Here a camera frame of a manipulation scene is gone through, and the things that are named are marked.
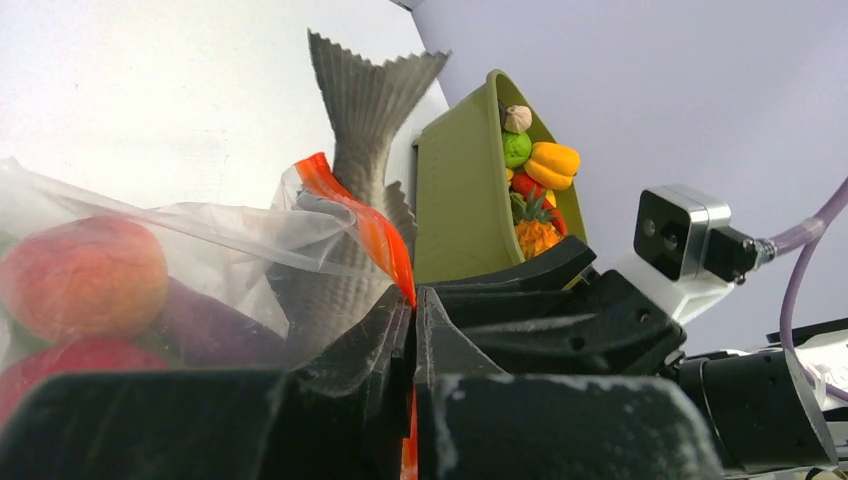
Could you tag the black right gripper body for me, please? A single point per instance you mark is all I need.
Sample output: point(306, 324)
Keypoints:
point(761, 411)

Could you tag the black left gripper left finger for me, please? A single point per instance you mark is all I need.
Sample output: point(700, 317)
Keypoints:
point(342, 415)

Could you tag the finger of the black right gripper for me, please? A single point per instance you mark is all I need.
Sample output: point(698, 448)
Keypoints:
point(604, 327)
point(554, 269)

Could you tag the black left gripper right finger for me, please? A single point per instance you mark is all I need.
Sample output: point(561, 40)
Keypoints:
point(475, 421)

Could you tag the grey toy fish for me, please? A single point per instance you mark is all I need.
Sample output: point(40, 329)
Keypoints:
point(366, 103)

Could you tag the purple eggplant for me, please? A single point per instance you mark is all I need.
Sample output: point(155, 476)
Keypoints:
point(205, 332)

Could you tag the orange peach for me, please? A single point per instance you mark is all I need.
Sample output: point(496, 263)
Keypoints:
point(97, 276)

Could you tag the clear orange zip bag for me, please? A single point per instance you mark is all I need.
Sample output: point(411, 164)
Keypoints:
point(218, 250)

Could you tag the red apple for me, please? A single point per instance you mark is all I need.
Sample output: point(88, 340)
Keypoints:
point(82, 355)

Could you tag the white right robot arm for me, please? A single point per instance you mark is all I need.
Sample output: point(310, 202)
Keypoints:
point(820, 349)

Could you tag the orange pineapple toy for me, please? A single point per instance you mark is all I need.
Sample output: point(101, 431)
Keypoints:
point(533, 224)

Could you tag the orange yellow bell pepper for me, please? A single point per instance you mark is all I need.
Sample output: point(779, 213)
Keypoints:
point(552, 165)

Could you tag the olive green plastic bin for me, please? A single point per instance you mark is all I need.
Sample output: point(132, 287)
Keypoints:
point(463, 190)

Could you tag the green lime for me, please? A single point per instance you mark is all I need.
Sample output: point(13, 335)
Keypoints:
point(517, 148)

